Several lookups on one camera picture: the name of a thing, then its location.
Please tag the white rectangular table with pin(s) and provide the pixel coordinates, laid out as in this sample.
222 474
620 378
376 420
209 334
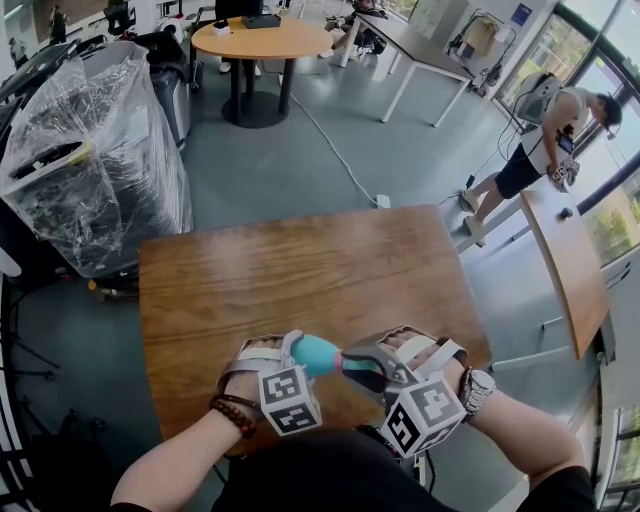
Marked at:
415 47

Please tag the black office chair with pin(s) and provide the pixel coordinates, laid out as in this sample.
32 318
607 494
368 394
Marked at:
120 15

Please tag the flat black box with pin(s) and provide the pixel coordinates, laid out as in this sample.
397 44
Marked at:
261 21

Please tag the silver wristwatch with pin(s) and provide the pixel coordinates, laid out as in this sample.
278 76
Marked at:
477 387

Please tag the person's right forearm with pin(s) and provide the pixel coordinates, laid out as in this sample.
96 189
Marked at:
525 435

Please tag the clothes rack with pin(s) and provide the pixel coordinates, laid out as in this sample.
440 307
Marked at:
482 35

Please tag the person's right hand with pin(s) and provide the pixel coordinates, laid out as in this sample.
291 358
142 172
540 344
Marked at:
432 357

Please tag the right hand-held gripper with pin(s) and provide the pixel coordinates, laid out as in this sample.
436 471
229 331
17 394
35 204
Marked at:
425 415

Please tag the person's left hand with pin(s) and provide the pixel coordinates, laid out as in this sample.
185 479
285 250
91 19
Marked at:
245 387

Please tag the plastic-wrapped machine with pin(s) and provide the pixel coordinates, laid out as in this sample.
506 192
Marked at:
90 190

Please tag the white power strip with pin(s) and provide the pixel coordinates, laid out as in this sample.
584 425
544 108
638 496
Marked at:
383 201

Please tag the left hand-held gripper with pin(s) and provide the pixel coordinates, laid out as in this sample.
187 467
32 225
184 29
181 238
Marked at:
290 400

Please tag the person's left forearm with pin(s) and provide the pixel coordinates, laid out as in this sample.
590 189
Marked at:
175 460

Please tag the small white robot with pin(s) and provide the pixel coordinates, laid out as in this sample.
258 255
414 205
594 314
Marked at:
170 25

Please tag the grey wheeled machine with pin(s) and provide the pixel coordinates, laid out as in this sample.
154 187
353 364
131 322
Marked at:
172 95

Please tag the small black object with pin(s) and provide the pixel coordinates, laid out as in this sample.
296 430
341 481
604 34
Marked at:
566 213

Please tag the light blue egg-shaped object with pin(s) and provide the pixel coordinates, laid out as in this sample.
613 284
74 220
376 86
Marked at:
315 355

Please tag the round wooden table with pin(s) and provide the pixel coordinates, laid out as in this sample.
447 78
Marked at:
260 42

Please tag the blue wall poster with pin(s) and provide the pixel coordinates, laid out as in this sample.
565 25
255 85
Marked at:
522 14

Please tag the curved wooden table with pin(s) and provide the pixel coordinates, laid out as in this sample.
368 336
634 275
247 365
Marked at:
570 270

